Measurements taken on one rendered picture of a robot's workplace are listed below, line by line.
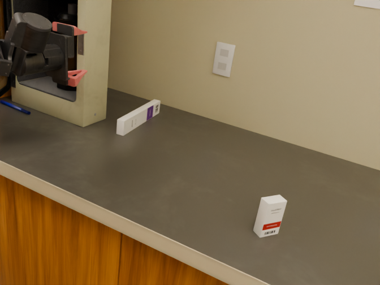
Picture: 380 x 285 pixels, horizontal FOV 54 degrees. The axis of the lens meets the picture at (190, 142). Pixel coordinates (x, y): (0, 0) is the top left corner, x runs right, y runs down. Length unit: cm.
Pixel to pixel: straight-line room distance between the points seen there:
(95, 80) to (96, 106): 9
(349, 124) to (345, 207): 37
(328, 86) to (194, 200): 63
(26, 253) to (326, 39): 109
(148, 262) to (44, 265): 37
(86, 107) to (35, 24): 45
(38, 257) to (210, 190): 51
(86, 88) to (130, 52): 45
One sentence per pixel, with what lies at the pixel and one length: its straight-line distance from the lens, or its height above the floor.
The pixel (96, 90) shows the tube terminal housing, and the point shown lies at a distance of 122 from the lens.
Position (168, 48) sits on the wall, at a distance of 148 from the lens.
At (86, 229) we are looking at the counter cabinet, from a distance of 95.
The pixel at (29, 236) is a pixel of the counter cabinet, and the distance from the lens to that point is 113.
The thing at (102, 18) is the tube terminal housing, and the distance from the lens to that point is 119.
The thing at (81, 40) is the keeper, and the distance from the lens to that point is 115.
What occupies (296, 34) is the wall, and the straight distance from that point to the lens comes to 130.
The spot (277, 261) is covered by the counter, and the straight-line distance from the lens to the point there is 77.
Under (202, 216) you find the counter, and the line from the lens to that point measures 84.
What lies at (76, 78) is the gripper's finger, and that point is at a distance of 94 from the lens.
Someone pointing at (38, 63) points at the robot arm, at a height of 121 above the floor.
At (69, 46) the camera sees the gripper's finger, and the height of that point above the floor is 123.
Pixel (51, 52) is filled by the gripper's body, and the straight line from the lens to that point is 89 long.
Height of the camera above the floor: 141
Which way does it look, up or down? 24 degrees down
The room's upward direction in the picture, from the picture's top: 9 degrees clockwise
